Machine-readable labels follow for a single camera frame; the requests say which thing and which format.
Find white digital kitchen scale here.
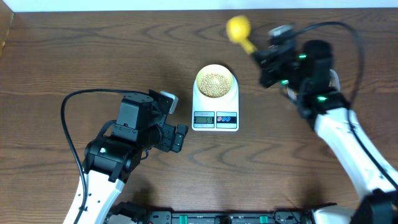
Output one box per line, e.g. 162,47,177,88
192,71,239,132

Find soybeans in bowl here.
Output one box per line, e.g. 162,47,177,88
198,73,231,98

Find pale yellow plastic bowl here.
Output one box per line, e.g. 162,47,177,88
195,64,234,97

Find right black cable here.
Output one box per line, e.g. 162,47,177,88
279,21,398,190

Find left black cable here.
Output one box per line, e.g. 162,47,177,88
59,88,150,224

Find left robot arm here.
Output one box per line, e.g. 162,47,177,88
60,90,188,223

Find clear plastic container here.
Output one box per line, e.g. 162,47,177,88
281,69,340,104

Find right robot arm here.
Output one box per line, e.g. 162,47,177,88
250,38,397,223

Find yellow plastic measuring scoop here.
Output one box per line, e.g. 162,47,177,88
226,15,257,55

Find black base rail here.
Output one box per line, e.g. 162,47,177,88
104,202,350,224

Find black cable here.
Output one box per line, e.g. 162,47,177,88
279,21,398,190
59,88,150,224

